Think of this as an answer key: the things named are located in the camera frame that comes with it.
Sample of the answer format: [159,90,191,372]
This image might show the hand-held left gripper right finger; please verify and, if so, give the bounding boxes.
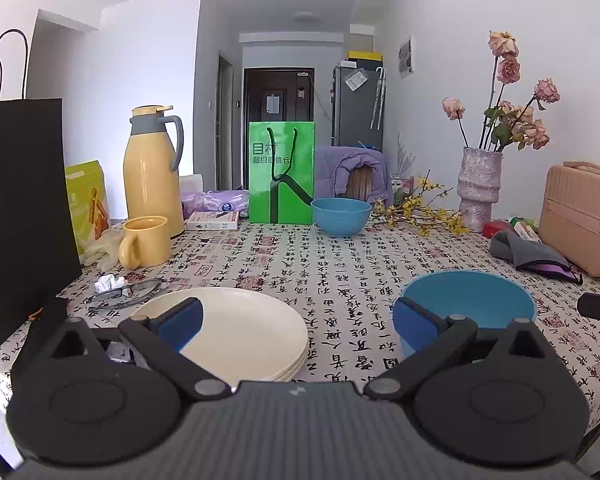
[363,297,567,402]

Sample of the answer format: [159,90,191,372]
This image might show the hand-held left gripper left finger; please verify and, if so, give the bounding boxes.
[27,296,232,402]

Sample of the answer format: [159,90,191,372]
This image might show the small blue bowl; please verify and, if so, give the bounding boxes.
[390,297,422,361]
[400,269,539,334]

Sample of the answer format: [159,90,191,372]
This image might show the cream plate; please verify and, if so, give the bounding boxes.
[129,287,310,378]
[260,349,308,380]
[240,360,303,384]

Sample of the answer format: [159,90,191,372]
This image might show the clear safety glasses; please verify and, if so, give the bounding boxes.
[85,277,172,311]

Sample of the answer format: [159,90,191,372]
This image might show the pink hard case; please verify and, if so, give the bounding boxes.
[538,160,600,279]

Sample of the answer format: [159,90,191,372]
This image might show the crumpled white paper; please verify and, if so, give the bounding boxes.
[93,274,127,295]

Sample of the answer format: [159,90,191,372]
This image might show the yellow mug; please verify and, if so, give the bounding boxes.
[118,215,172,270]

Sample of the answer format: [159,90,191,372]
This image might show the grey and purple cloth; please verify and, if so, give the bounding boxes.
[489,229,584,286]

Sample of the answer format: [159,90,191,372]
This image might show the cream rubber gloves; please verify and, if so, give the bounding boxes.
[79,229,127,272]

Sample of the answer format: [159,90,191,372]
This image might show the green and white packet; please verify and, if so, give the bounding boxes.
[509,217,541,244]

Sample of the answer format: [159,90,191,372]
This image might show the small white card box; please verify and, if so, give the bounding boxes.
[185,210,241,232]

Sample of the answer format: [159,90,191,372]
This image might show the yellow flower branch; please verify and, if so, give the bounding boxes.
[372,175,474,237]

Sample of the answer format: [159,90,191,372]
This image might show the purple tissue pack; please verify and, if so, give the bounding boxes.
[203,189,251,214]
[180,190,206,217]

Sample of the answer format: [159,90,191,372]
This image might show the red packet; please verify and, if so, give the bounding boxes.
[482,219,514,239]

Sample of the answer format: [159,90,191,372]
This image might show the large blue bowl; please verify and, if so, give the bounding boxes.
[310,197,374,237]

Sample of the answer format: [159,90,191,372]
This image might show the wooden chair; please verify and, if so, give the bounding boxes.
[347,167,382,202]

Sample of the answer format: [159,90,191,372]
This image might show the yellow thermos jug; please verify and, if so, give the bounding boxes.
[123,104,186,239]

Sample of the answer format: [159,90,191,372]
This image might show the pink textured vase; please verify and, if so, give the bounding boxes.
[455,147,504,234]

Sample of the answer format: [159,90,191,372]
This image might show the yellow-green snack packet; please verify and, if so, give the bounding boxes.
[63,160,112,257]

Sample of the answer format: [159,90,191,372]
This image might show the white feather decoration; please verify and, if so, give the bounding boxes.
[394,132,411,177]

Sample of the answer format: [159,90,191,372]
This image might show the purple jacket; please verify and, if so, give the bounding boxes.
[313,145,394,207]

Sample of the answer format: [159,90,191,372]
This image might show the green paper bag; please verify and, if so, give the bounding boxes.
[248,120,315,225]

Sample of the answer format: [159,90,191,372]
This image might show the dried roses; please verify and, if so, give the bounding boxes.
[440,29,561,154]

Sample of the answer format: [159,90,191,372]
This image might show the black paper bag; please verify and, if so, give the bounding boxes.
[0,29,84,349]

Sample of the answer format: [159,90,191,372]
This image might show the grey refrigerator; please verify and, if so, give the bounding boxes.
[332,63,385,152]

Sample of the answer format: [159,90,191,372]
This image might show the white folded umbrella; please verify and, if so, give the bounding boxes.
[370,65,386,131]

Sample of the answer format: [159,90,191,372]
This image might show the dark brown door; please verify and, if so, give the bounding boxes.
[243,67,315,191]

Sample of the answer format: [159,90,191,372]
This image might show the yellow box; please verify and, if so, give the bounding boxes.
[347,49,384,67]

